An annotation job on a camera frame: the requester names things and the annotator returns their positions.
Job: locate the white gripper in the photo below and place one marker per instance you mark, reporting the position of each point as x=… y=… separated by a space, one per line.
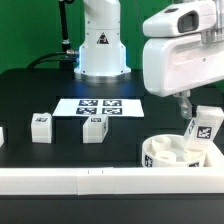
x=185 y=49

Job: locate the white round stool seat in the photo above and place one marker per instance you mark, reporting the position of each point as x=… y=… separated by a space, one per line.
x=168 y=151

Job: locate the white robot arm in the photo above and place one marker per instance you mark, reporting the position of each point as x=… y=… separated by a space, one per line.
x=102 y=56

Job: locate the white right fence bar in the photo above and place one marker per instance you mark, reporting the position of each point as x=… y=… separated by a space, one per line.
x=214 y=157

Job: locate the white fence bar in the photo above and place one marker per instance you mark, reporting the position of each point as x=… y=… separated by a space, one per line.
x=214 y=157
x=109 y=181

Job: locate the white sheet with markers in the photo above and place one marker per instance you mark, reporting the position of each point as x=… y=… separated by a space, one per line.
x=111 y=107

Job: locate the white front fence bar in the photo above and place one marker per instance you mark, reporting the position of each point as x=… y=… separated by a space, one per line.
x=109 y=181

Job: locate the white part at left edge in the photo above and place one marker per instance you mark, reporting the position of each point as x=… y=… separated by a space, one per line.
x=1 y=136

